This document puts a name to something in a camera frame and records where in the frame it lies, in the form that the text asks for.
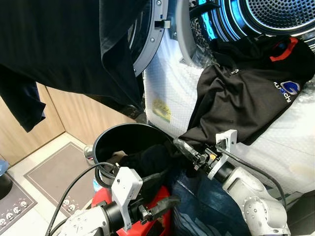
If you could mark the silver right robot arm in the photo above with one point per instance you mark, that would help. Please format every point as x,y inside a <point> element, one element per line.
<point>256,206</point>

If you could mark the black round object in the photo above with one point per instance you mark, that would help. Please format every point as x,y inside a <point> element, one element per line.
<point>5,187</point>

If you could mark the light wood cabinet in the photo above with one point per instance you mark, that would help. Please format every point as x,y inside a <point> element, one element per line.
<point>74,113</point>

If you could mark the grey washer door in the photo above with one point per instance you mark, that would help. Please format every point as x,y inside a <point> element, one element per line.
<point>152,39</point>

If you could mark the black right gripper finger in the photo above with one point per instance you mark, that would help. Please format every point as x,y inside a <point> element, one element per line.
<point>188,152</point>

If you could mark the black plastic bucket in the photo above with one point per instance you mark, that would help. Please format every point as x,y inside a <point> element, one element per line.
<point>128,135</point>

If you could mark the dark blue printed cloth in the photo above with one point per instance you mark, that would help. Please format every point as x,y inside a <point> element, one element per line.
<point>206,206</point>

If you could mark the red plastic stool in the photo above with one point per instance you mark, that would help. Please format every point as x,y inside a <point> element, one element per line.
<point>160,226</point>

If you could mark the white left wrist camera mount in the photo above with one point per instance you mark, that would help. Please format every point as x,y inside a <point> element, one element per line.
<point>125,189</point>

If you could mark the grey floor mat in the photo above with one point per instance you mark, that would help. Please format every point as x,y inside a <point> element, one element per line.
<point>54,169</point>

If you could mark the bubble-wrapped white washing machine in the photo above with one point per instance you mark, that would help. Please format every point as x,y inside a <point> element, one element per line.
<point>172,88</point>

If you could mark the black garment in bucket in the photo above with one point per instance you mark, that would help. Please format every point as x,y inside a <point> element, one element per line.
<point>147,160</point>

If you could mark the black hanging garment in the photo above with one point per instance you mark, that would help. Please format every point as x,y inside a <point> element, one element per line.
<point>59,44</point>

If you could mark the yellow label sticker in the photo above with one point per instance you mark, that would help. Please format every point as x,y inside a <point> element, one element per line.
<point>161,110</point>

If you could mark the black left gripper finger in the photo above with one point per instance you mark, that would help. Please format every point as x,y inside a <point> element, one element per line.
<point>151,180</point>
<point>165,206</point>

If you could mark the black jacket with logo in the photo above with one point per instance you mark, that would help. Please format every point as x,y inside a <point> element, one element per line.
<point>246,98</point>

